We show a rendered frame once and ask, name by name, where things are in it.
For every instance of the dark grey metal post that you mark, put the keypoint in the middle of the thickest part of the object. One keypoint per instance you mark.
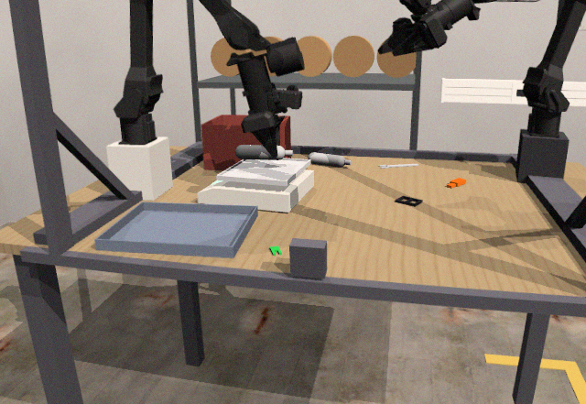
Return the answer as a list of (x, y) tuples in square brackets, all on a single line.
[(45, 128)]

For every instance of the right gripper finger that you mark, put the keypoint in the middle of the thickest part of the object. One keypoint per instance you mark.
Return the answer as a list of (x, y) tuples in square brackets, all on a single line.
[(417, 41), (393, 41)]

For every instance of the grey bottle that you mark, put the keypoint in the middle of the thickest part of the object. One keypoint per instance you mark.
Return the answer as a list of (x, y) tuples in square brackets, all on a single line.
[(328, 160)]

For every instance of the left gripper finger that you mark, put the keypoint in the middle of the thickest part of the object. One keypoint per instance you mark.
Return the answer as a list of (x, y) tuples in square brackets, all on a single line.
[(280, 119), (267, 137)]

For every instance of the red open box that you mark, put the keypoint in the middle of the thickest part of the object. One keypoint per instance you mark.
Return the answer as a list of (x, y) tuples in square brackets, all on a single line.
[(223, 135)]

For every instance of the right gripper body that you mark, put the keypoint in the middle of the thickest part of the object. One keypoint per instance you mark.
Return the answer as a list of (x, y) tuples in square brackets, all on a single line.
[(437, 27)]

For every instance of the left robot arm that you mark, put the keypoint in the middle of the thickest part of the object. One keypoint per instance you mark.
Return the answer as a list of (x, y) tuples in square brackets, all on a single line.
[(143, 88)]

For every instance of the dark grey rectangular buckle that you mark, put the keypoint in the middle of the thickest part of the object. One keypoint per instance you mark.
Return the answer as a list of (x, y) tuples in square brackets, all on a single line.
[(409, 201)]

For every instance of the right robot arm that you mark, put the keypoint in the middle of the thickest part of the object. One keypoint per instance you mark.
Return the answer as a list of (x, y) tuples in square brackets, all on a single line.
[(543, 85)]

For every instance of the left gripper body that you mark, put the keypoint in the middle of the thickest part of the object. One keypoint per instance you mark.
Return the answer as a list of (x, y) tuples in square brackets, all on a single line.
[(257, 98)]

